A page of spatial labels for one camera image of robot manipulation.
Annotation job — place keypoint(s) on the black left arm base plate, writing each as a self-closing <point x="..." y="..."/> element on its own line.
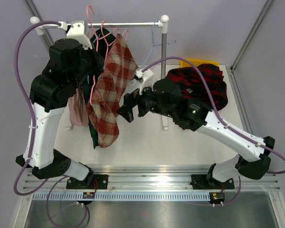
<point x="102" y="181"/>

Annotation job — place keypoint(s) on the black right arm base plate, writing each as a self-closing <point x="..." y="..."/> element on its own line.
<point x="205" y="182"/>

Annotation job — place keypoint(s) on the yellow plastic tray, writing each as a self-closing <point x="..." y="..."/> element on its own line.
<point x="197" y="62"/>

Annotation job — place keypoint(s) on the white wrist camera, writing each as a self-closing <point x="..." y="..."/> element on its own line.
<point x="78" y="31"/>
<point x="144" y="78"/>

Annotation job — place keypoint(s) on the red beige plaid skirt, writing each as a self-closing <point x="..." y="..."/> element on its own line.
<point x="119" y="68"/>

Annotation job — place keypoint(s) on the pink pleated skirt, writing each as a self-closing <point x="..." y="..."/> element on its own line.
<point x="77" y="108"/>

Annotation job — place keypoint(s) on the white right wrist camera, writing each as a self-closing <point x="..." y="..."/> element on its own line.
<point x="144" y="78"/>

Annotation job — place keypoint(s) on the pink hanger on rail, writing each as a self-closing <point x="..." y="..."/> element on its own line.
<point x="104" y="40"/>

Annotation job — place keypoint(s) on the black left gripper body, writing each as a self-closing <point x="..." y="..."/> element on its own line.
<point x="87" y="60"/>

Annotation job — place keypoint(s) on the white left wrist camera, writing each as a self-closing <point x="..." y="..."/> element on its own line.
<point x="78" y="31"/>

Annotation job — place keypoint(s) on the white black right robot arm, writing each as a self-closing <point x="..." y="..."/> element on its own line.
<point x="252" y="160"/>

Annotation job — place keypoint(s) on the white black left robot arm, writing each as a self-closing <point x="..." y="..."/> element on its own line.
<point x="48" y="100"/>

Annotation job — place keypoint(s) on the pink hanger with plaid skirt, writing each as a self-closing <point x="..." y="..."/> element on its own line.
<point x="97" y="60"/>

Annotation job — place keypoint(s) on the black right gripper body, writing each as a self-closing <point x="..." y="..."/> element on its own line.
<point x="149" y="103"/>

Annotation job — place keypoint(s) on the aluminium mounting rail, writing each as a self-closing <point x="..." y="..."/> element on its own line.
<point x="158" y="178"/>

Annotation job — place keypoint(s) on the silver white clothes rack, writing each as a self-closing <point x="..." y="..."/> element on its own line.
<point x="41" y="30"/>

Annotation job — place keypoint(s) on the white slotted cable duct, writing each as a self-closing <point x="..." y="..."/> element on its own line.
<point x="123" y="196"/>

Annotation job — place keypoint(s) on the dark green plaid skirt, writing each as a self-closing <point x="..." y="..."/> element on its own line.
<point x="88" y="83"/>

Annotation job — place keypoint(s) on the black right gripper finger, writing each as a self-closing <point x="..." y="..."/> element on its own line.
<point x="126" y="111"/>
<point x="132" y="98"/>

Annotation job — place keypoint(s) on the blue wire hanger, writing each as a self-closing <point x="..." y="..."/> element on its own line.
<point x="154" y="45"/>

